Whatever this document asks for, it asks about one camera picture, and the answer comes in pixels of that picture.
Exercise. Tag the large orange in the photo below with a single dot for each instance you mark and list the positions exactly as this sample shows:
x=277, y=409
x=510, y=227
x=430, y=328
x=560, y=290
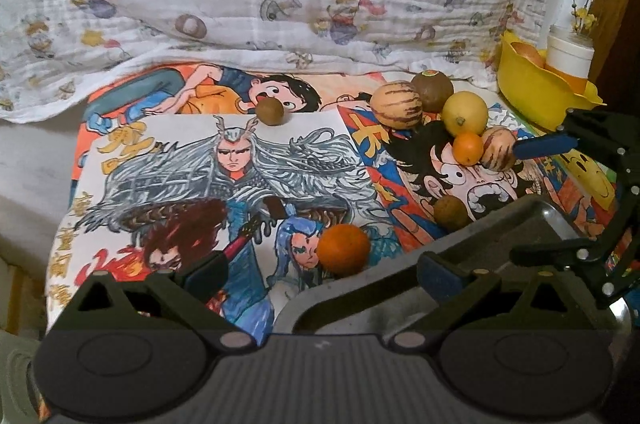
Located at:
x=344, y=250

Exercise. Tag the metal tray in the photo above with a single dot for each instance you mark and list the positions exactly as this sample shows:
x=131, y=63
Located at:
x=500, y=229

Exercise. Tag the brown wooden cabinet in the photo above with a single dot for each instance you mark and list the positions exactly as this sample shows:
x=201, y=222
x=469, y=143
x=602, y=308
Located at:
x=625, y=4

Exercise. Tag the yellow plastic bowl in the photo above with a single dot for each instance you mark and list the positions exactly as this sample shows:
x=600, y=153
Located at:
x=530, y=89

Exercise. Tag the white cup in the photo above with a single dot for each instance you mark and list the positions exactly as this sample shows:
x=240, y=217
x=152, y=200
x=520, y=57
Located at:
x=570, y=52

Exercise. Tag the small round brown fruit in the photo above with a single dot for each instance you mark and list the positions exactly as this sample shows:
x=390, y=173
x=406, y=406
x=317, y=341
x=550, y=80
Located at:
x=450, y=214
x=270, y=111

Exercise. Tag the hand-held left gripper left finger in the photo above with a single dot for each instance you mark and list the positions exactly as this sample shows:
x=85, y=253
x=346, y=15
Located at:
x=212, y=269

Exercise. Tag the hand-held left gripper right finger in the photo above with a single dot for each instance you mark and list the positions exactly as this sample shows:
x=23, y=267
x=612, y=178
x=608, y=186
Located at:
x=440, y=276

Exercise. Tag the small striped pepino melon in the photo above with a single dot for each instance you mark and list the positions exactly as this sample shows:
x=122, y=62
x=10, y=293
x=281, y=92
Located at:
x=497, y=150

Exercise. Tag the small orange mandarin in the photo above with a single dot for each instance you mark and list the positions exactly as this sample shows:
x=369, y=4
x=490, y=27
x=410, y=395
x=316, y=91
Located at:
x=467, y=149

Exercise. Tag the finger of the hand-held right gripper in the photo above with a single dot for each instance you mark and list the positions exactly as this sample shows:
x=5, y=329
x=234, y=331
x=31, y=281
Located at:
x=550, y=255
x=545, y=145

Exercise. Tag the pale green plastic stool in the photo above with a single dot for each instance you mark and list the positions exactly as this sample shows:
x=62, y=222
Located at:
x=15, y=369

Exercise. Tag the large striped pepino melon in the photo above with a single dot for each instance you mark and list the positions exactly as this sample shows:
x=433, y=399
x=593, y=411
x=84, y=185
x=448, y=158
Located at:
x=396, y=105

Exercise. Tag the brown kiwi with sticker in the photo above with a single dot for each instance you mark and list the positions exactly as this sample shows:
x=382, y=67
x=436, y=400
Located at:
x=431, y=90

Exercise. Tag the yellow lemon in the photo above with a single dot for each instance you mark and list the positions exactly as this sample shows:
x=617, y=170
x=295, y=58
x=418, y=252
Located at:
x=465, y=113

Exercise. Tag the yellow flower sprigs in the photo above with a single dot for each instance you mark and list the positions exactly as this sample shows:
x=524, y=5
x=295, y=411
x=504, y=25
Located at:
x=590, y=7

